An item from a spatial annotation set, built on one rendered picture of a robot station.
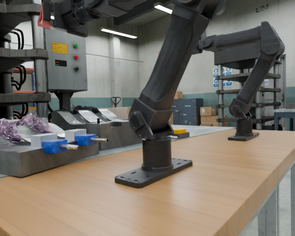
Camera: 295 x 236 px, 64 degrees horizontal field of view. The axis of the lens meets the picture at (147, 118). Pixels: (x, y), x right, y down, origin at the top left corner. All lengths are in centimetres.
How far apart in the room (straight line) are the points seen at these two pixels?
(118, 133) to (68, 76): 96
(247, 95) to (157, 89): 60
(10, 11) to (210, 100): 709
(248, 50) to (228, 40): 373
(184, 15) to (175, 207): 32
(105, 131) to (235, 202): 53
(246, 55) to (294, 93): 274
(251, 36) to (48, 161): 84
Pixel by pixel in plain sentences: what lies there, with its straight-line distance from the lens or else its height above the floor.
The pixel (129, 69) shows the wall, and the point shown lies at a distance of 990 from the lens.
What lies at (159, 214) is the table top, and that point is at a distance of 34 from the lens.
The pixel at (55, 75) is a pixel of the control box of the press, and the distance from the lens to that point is 170.
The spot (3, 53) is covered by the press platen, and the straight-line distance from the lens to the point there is 155.
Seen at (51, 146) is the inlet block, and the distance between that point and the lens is 60.
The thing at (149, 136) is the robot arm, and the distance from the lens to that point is 47.
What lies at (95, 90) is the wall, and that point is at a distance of 880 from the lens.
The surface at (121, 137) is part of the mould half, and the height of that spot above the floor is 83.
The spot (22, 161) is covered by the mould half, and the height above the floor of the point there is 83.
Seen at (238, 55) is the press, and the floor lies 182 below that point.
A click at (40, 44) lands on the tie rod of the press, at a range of 155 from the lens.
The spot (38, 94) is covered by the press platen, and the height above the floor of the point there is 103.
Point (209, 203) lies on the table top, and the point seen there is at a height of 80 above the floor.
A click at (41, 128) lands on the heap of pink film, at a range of 80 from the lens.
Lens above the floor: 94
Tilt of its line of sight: 3 degrees down
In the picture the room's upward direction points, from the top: 2 degrees counter-clockwise
